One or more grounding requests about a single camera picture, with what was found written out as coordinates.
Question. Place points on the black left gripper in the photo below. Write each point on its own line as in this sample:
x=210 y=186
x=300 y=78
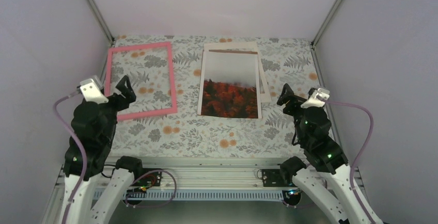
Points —
x=127 y=92

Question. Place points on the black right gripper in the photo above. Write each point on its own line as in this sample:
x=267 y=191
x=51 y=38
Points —
x=295 y=99

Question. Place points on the pink wooden photo frame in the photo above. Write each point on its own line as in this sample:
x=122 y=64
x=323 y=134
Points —
x=150 y=113

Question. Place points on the autumn forest photo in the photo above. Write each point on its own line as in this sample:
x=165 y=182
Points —
x=229 y=86

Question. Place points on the white passe-partout mat board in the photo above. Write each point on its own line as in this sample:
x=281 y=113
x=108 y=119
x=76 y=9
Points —
x=252 y=45

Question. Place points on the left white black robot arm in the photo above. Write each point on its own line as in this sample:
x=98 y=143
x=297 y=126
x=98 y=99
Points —
x=92 y=131

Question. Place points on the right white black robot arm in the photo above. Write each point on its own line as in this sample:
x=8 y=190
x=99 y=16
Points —
x=326 y=177

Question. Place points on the floral patterned table mat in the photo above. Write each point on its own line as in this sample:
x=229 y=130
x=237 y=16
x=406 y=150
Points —
x=186 y=134

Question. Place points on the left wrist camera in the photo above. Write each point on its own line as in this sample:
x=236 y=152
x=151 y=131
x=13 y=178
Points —
x=91 y=89

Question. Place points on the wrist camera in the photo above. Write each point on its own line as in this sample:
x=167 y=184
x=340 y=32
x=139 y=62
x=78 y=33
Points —
x=316 y=98
x=91 y=89

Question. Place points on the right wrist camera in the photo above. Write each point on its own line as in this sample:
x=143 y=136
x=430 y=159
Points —
x=316 y=98

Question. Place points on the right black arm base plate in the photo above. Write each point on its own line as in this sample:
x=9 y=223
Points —
x=272 y=178

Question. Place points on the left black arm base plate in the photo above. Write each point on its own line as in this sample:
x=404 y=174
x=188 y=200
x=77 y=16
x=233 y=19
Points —
x=151 y=180

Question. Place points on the aluminium mounting rail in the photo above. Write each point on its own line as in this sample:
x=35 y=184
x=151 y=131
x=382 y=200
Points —
x=207 y=176

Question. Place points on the grey slotted cable duct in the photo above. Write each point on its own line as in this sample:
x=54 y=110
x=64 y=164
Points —
x=209 y=195

